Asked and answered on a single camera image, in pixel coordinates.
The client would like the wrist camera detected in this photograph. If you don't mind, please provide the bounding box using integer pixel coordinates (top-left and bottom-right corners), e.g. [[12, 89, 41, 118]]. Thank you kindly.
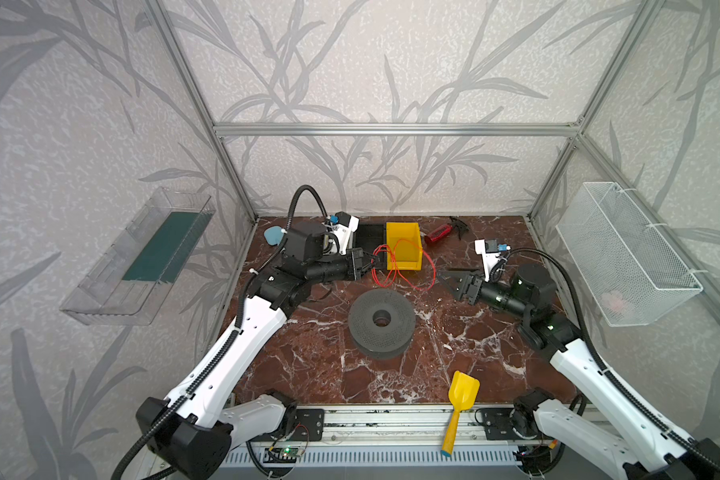
[[474, 239, 511, 283], [328, 211, 359, 255]]

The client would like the white wire basket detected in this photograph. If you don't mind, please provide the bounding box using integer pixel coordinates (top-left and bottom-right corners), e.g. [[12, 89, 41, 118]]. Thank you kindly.
[[556, 182, 703, 327]]

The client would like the yellow plastic bin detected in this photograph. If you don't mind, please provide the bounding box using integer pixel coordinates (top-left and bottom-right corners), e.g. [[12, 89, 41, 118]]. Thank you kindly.
[[385, 222, 423, 271]]

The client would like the black plastic bin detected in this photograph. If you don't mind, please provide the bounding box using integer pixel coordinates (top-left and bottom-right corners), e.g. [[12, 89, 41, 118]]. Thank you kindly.
[[354, 223, 387, 270]]

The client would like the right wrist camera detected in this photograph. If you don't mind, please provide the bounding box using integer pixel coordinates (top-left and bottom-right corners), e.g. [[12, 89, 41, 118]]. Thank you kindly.
[[474, 239, 511, 283]]

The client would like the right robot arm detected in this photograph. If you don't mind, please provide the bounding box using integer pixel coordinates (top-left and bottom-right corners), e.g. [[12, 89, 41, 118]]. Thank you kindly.
[[437, 250, 720, 479]]

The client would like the clear plastic wall tray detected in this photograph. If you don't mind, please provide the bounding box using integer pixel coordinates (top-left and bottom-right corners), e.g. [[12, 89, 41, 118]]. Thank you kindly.
[[60, 187, 216, 326]]

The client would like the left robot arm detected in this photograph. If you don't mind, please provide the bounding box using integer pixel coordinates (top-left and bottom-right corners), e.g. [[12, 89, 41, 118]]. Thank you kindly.
[[112, 184, 370, 479]]

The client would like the yellow toy shovel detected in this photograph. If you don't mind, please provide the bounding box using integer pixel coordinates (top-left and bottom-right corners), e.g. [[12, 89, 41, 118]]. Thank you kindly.
[[441, 371, 480, 457]]

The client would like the red cable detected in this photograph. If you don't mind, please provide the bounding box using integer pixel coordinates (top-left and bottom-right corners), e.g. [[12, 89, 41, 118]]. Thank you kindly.
[[368, 238, 438, 293]]

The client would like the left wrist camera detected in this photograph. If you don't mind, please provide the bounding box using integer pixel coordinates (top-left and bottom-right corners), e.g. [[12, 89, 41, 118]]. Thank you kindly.
[[328, 211, 359, 255]]

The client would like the teal toy shovel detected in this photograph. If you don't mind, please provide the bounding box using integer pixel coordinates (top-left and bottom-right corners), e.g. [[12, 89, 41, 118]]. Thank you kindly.
[[264, 226, 285, 246]]

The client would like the grey cable spool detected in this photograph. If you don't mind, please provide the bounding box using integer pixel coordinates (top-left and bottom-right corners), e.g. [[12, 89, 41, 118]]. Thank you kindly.
[[348, 289, 416, 360]]

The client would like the red black spray bottle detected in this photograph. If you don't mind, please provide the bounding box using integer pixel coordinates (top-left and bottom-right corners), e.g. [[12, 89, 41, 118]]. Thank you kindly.
[[424, 216, 469, 245]]

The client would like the pink object in basket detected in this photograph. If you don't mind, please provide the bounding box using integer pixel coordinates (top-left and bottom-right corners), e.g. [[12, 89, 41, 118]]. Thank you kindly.
[[600, 290, 632, 315]]

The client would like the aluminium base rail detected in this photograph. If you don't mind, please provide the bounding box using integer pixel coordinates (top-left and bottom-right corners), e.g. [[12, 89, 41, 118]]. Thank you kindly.
[[252, 404, 557, 472]]

